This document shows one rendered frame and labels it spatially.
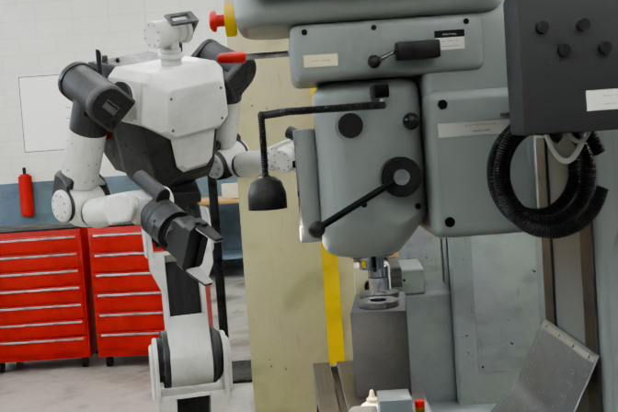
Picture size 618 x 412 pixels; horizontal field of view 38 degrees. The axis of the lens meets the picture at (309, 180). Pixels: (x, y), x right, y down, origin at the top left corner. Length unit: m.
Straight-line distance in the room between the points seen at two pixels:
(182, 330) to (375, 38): 1.00
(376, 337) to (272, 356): 1.57
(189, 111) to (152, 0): 8.71
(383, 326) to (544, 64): 0.80
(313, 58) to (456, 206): 0.36
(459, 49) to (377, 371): 0.75
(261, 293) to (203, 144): 1.28
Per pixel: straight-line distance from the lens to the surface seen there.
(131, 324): 6.39
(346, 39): 1.55
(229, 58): 1.76
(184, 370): 2.24
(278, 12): 1.54
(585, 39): 1.37
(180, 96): 2.17
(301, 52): 1.55
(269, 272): 3.42
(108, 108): 2.11
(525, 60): 1.34
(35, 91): 11.06
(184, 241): 1.88
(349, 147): 1.57
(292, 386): 3.51
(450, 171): 1.57
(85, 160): 2.17
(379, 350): 1.95
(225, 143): 2.49
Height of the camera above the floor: 1.54
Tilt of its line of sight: 3 degrees down
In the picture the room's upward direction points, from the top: 4 degrees counter-clockwise
